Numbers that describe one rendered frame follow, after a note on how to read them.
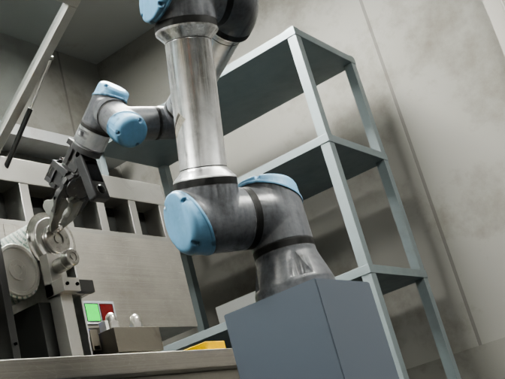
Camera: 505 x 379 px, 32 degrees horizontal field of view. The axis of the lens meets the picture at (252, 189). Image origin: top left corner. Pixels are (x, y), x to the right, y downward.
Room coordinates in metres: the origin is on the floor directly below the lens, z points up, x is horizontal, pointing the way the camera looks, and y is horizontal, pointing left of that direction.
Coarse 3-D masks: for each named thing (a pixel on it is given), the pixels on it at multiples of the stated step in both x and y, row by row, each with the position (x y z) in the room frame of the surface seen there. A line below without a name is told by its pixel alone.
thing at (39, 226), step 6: (42, 222) 1.90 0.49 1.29; (48, 222) 1.92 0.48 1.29; (60, 222) 1.95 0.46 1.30; (36, 228) 1.88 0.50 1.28; (42, 228) 1.90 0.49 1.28; (36, 234) 1.88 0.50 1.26; (36, 240) 1.88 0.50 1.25; (36, 246) 1.88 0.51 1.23; (42, 246) 1.89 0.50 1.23; (72, 246) 1.97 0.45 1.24; (42, 252) 1.88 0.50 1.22; (48, 252) 1.90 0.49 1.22
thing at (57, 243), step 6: (48, 228) 1.90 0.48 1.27; (42, 234) 1.89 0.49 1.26; (48, 234) 1.89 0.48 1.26; (54, 234) 1.92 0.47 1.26; (60, 234) 1.93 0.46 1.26; (66, 234) 1.94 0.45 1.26; (42, 240) 1.89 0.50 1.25; (48, 240) 1.89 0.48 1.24; (54, 240) 1.91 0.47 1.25; (60, 240) 1.92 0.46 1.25; (66, 240) 1.94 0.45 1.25; (48, 246) 1.89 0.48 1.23; (54, 246) 1.90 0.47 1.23; (60, 246) 1.92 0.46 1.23; (66, 246) 1.94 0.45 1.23; (54, 252) 1.91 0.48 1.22; (60, 252) 1.92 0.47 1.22
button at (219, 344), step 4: (200, 344) 1.90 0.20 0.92; (204, 344) 1.90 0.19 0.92; (208, 344) 1.90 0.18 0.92; (212, 344) 1.91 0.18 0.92; (216, 344) 1.93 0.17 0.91; (220, 344) 1.94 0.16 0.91; (224, 344) 1.95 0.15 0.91; (188, 348) 1.92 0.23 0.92; (192, 348) 1.92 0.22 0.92; (196, 348) 1.91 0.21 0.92; (200, 348) 1.91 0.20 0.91; (204, 348) 1.90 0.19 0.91; (208, 348) 1.90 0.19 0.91; (212, 348) 1.91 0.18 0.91; (216, 348) 1.92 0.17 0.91; (220, 348) 1.94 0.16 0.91
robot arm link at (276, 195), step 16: (256, 176) 1.53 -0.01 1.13; (272, 176) 1.52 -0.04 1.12; (256, 192) 1.50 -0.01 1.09; (272, 192) 1.51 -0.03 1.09; (288, 192) 1.53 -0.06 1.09; (256, 208) 1.49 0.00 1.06; (272, 208) 1.50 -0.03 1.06; (288, 208) 1.52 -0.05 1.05; (272, 224) 1.51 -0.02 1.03; (288, 224) 1.52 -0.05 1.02; (304, 224) 1.54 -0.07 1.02; (256, 240) 1.51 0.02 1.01; (272, 240) 1.52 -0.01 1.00
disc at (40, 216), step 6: (36, 216) 1.90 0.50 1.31; (42, 216) 1.91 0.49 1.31; (48, 216) 1.93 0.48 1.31; (30, 222) 1.88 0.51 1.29; (36, 222) 1.90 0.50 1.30; (30, 228) 1.88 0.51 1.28; (66, 228) 1.97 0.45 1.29; (30, 234) 1.87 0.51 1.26; (30, 240) 1.87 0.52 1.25; (72, 240) 1.98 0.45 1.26; (30, 246) 1.87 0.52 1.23; (36, 252) 1.88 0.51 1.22; (36, 258) 1.88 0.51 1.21
